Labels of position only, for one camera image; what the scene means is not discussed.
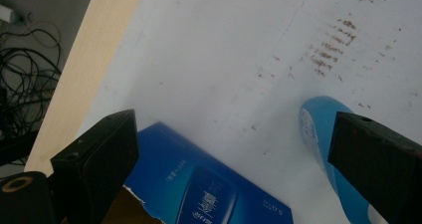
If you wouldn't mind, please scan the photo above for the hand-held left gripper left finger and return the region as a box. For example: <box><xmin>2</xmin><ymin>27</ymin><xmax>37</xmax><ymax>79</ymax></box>
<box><xmin>50</xmin><ymin>109</ymin><xmax>140</xmax><ymax>224</ymax></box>

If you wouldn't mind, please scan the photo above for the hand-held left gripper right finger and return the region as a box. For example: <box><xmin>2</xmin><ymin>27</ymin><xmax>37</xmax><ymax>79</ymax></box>
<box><xmin>327</xmin><ymin>111</ymin><xmax>422</xmax><ymax>224</ymax></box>

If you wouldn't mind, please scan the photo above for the blue cardboard box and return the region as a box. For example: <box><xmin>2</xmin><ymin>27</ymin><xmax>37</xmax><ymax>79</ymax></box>
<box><xmin>122</xmin><ymin>121</ymin><xmax>295</xmax><ymax>224</ymax></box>

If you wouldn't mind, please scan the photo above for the blue plastic bottle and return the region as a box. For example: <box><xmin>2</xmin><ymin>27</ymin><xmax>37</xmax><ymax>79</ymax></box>
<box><xmin>298</xmin><ymin>96</ymin><xmax>390</xmax><ymax>224</ymax></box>

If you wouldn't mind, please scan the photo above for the white table mat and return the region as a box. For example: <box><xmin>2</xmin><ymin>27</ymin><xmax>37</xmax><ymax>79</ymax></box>
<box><xmin>77</xmin><ymin>0</ymin><xmax>422</xmax><ymax>224</ymax></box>

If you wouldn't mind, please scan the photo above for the white power adapter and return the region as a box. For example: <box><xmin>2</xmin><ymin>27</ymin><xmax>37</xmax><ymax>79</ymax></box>
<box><xmin>0</xmin><ymin>4</ymin><xmax>20</xmax><ymax>24</ymax></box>

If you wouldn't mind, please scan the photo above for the tangle of black floor cables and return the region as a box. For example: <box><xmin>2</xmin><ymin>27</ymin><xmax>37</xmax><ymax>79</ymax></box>
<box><xmin>0</xmin><ymin>18</ymin><xmax>63</xmax><ymax>167</ymax></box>

